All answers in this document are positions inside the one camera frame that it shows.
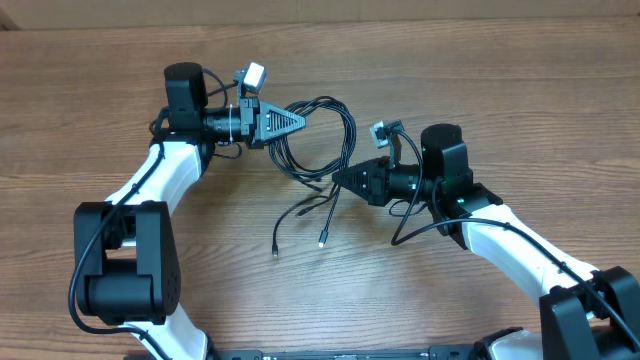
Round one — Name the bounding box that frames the black USB cable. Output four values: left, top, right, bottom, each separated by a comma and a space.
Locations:
268, 95, 358, 258

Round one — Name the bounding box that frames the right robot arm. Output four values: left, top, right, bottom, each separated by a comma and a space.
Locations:
332, 122, 639, 359

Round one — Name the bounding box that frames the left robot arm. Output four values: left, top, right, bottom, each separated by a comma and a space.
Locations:
68, 62, 306, 359

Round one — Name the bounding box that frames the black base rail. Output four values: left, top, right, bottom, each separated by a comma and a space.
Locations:
205, 344, 474, 360

